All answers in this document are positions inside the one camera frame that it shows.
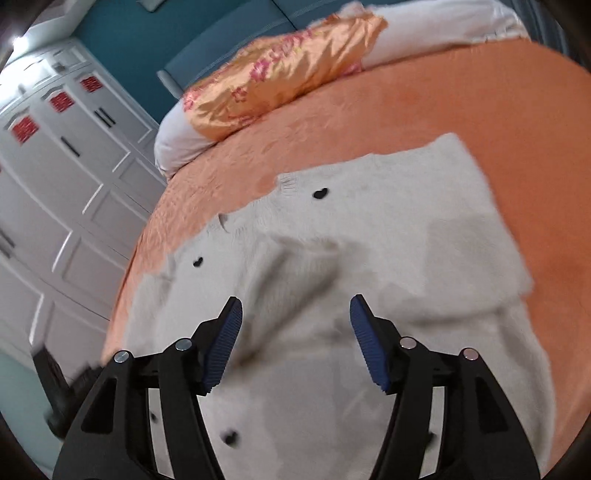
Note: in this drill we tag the orange floral satin pillow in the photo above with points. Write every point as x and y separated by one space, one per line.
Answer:
286 74

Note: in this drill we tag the white pillow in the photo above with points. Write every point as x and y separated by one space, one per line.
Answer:
438 27
175 147

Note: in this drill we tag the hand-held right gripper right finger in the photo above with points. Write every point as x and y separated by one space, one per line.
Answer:
369 344

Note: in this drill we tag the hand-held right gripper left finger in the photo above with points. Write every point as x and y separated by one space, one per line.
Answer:
225 341

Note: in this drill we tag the orange bedspread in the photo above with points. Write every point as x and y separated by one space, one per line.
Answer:
508 138

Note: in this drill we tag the white fuzzy knit cardigan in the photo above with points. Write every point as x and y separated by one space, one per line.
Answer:
369 230

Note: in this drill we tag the red paper sticker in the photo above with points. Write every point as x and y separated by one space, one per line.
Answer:
90 84
25 128
60 102

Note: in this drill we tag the blue padded headboard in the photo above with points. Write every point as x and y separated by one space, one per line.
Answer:
221 27

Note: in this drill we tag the white panelled wardrobe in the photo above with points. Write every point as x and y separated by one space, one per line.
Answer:
69 194

